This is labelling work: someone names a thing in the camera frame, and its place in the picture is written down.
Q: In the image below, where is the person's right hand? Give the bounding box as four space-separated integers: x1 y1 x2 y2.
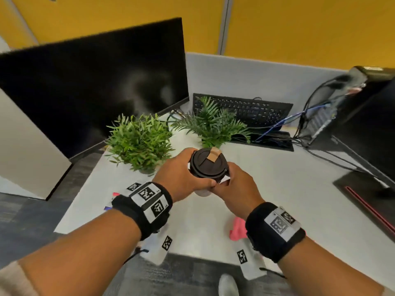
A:
211 162 266 221

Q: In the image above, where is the black right wrist band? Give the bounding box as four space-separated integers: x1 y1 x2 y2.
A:
245 202 307 264

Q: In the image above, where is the black monitor cable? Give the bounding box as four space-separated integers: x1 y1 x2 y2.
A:
295 141 368 173

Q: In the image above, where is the black computer cable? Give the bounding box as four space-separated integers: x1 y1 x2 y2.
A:
301 75 349 138

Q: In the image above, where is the black monitor stand base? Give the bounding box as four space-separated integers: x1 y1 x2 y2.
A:
332 171 395 244

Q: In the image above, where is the person's left forearm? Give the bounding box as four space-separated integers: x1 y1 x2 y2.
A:
18 209 142 296

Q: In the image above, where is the pink cloth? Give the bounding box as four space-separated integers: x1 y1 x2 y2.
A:
229 217 248 241

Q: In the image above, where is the black left wrist band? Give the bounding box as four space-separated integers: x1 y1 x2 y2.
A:
112 181 173 241

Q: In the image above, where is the black desk cable tray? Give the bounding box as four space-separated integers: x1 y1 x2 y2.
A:
230 129 294 152

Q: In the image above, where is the person's right forearm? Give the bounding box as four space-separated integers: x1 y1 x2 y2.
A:
277 236 386 296

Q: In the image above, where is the fern potted plant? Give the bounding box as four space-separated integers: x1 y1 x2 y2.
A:
170 96 252 149

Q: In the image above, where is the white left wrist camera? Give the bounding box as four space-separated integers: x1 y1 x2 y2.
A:
140 226 174 266

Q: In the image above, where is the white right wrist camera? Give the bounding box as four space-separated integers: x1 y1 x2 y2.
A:
236 240 267 281

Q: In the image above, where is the bushy small-leaf potted plant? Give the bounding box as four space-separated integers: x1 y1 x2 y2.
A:
105 113 175 176

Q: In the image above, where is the bundle of black cables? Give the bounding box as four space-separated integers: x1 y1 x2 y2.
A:
166 109 187 125

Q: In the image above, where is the beige partition panel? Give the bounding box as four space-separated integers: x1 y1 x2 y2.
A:
0 35 73 201

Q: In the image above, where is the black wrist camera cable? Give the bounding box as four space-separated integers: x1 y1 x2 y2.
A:
123 249 149 266
259 267 288 280

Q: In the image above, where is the person's left hand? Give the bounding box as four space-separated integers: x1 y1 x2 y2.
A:
152 148 217 203

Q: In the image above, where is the black keyboard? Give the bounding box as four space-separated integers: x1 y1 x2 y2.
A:
193 93 294 128

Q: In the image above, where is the beige left sleeve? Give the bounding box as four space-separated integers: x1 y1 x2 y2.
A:
0 260 41 296

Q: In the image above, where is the black wrist band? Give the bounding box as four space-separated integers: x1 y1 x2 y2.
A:
245 202 307 264
112 181 173 241

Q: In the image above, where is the coffee cup with black lid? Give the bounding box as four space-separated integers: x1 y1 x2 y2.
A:
188 148 230 197

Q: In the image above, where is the white table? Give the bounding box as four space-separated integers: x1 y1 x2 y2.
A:
54 112 395 284

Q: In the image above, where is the grey desk partition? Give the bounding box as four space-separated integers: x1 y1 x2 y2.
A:
180 52 348 128

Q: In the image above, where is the black desktop computer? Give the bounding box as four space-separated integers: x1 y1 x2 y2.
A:
297 66 395 148

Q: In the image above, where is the black monitor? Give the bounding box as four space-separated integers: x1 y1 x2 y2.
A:
332 78 395 185
0 17 190 161

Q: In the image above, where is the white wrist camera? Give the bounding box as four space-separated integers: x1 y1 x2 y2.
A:
140 226 174 266
236 240 267 281

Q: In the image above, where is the blue cable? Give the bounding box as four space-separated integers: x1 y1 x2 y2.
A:
254 103 329 142

